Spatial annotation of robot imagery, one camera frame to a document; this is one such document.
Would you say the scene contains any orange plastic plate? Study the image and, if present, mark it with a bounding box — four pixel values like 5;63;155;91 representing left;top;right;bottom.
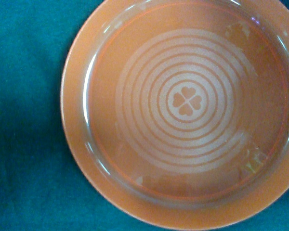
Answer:
60;0;289;231

